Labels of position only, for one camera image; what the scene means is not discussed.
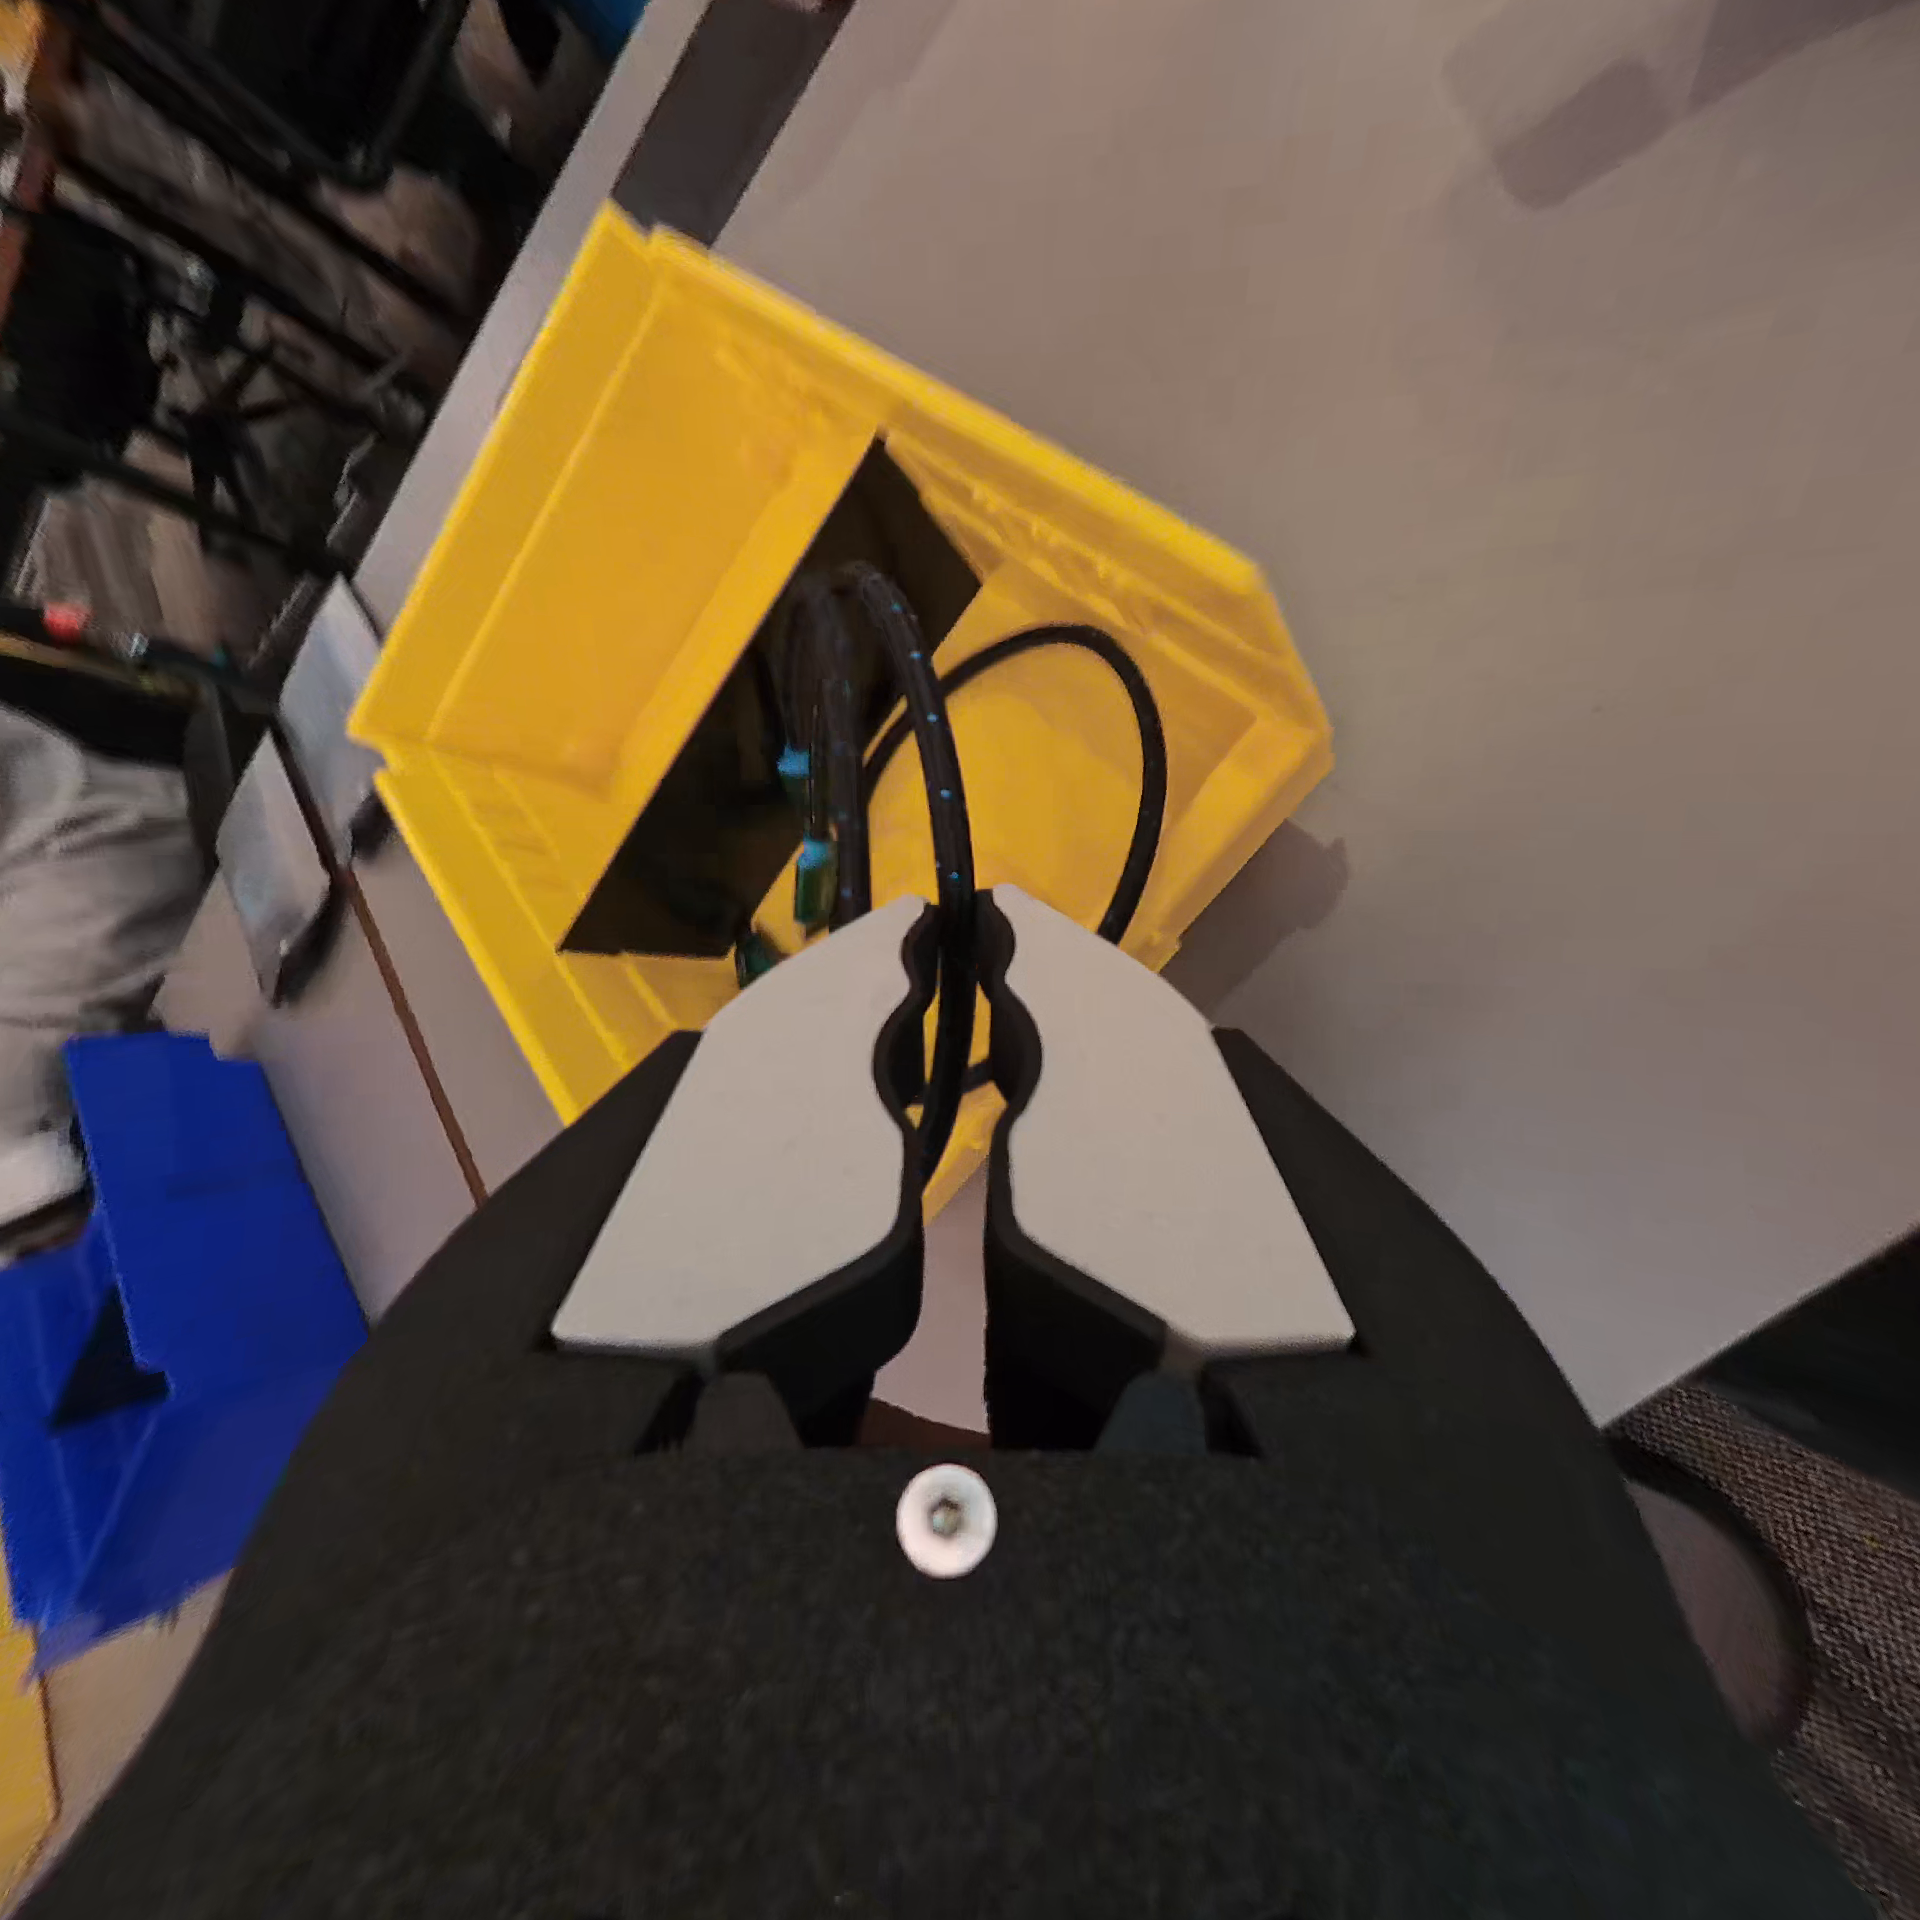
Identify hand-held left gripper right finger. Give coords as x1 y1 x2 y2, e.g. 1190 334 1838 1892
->
986 885 1354 1448

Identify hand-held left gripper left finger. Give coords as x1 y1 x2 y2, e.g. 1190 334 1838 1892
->
551 897 942 1448

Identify blue storage bin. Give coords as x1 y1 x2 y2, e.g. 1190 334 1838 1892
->
0 1032 365 1670

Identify yellow storage bin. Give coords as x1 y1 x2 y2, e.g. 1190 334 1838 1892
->
346 205 1336 1223

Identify black divider of yellow bin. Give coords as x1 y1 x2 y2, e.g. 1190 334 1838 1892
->
560 435 986 960

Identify grey cloth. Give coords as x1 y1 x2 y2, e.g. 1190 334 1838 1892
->
0 703 211 1142

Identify black metal rack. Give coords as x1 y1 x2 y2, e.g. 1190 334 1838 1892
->
0 0 630 605

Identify thin smooth black cable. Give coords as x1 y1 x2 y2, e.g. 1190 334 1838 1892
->
866 626 1169 947

